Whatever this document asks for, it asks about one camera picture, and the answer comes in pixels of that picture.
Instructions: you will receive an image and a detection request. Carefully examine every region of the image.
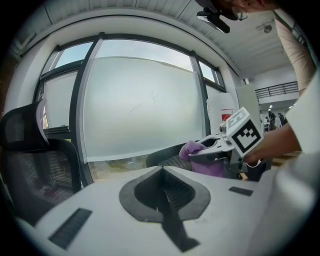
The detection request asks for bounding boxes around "purple cloth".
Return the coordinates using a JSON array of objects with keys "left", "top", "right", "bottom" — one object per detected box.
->
[{"left": 178, "top": 139, "right": 225, "bottom": 179}]

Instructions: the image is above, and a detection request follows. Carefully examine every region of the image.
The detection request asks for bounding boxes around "black window frame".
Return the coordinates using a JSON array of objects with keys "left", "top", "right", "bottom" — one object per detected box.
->
[{"left": 33, "top": 31, "right": 227, "bottom": 189}]

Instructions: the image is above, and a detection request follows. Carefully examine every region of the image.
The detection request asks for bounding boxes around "white partition panel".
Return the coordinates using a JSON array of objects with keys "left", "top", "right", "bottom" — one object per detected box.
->
[{"left": 234, "top": 84, "right": 260, "bottom": 131}]

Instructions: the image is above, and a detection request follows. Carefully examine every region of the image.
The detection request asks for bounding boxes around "black railing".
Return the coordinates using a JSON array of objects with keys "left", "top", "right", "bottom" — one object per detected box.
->
[{"left": 254, "top": 80, "right": 300, "bottom": 100}]

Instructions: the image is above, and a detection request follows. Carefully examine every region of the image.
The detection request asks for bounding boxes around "person's right forearm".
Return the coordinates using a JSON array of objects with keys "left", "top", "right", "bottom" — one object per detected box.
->
[{"left": 246, "top": 123, "right": 302, "bottom": 165}]

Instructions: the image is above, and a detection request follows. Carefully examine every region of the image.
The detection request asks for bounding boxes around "person's beige shirt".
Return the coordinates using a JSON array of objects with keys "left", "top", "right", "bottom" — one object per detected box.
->
[{"left": 273, "top": 9, "right": 320, "bottom": 156}]

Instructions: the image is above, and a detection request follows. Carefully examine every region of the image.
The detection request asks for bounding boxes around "person's face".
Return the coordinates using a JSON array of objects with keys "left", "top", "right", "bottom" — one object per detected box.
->
[{"left": 224, "top": 0, "right": 279, "bottom": 20}]

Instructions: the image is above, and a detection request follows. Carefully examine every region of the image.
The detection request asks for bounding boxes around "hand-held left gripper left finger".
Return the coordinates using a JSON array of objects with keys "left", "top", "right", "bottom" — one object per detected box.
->
[{"left": 14, "top": 165, "right": 182, "bottom": 256}]

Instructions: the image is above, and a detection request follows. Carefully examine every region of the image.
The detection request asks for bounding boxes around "black head camera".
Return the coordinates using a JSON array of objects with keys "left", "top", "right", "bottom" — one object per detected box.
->
[{"left": 196, "top": 6, "right": 231, "bottom": 35}]

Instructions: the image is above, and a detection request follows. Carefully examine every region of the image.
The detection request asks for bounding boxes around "clear plastic bags red print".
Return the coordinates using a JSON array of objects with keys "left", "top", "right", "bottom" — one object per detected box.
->
[{"left": 206, "top": 91, "right": 237, "bottom": 141}]

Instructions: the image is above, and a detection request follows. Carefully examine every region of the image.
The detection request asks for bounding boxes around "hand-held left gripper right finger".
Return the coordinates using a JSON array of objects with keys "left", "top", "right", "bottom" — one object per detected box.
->
[{"left": 159, "top": 165, "right": 276, "bottom": 256}]

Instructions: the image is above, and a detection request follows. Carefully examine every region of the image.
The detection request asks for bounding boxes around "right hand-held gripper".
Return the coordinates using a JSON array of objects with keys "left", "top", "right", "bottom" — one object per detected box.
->
[{"left": 188, "top": 106, "right": 265, "bottom": 176}]

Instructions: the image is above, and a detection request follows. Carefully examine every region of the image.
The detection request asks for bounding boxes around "black office chair with headrest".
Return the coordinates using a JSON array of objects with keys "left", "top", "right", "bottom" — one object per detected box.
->
[{"left": 0, "top": 98, "right": 83, "bottom": 224}]

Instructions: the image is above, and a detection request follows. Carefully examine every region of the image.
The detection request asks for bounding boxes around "frosted window film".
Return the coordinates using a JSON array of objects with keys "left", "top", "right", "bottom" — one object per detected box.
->
[{"left": 82, "top": 56, "right": 204, "bottom": 163}]

